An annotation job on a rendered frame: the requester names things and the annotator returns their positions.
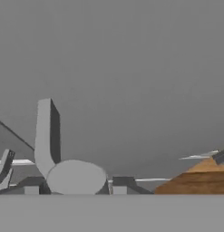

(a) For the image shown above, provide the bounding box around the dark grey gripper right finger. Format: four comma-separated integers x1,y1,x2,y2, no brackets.
109,176,154,196

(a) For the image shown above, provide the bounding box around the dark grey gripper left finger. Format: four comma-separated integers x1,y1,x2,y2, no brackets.
0,176,52,196

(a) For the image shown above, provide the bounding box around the grey sink tap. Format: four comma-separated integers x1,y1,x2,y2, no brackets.
34,98,108,196

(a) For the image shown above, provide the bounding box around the brown wooden block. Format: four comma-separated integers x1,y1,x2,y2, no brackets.
153,157,224,195

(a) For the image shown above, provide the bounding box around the dark grey handle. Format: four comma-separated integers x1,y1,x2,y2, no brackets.
211,147,224,166

